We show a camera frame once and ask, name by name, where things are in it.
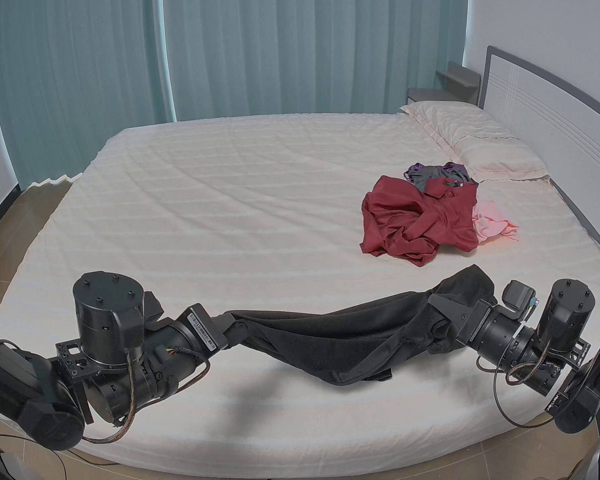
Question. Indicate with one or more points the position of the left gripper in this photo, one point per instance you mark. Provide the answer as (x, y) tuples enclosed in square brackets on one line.
[(200, 333)]

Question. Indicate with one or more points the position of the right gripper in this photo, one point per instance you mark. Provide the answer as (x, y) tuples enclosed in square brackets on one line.
[(485, 333)]

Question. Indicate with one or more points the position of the black T-shirt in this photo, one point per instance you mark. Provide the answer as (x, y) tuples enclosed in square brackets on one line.
[(355, 338)]

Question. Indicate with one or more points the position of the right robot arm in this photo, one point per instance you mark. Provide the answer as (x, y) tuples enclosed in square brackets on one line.
[(570, 318)]

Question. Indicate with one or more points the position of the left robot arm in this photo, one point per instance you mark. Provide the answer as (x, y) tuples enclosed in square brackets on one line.
[(30, 393)]

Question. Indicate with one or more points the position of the bed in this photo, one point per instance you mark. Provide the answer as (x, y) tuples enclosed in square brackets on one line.
[(220, 208)]

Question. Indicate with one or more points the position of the pink garment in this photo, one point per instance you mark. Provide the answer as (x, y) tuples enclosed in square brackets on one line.
[(490, 225)]

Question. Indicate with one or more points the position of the dark red shirt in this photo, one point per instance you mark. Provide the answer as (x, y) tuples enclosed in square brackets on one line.
[(405, 223)]

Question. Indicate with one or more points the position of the grey purple garment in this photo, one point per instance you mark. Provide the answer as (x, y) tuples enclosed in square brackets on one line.
[(430, 175)]

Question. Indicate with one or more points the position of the cream pillow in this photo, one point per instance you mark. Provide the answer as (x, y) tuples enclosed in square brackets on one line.
[(475, 138)]

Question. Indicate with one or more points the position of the grey bedside table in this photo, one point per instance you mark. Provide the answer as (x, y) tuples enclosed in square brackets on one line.
[(455, 80)]

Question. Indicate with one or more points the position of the blue-green curtain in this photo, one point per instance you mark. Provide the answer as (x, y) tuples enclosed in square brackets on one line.
[(305, 38), (80, 68)]

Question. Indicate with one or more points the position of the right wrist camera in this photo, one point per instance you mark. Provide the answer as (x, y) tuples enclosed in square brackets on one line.
[(517, 295)]

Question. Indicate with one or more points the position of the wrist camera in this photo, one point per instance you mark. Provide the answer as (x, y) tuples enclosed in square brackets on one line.
[(152, 308), (517, 295)]

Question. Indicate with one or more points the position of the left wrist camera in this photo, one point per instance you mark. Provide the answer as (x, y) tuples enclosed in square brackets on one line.
[(152, 308)]

